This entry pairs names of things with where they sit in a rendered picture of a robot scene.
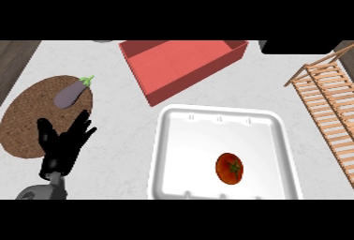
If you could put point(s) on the black appliance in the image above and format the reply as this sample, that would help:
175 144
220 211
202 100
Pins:
299 47

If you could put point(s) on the red tomato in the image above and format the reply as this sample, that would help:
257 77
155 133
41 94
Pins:
229 168

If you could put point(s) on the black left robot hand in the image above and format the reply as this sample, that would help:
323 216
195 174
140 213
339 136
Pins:
62 146

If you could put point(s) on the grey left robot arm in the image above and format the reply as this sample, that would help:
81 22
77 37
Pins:
43 190

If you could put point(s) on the red open box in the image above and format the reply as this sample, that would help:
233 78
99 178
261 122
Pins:
181 67

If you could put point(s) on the white plastic tray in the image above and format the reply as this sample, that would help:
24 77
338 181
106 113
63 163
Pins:
193 146

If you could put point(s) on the dark wooden panel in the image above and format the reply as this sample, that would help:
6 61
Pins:
10 62

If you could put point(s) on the brown round placemat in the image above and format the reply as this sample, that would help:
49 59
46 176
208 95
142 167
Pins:
32 122

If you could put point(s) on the wooden tiered shelf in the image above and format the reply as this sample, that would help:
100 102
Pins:
329 103

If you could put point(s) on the purple eggplant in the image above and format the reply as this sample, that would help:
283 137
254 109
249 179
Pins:
69 93

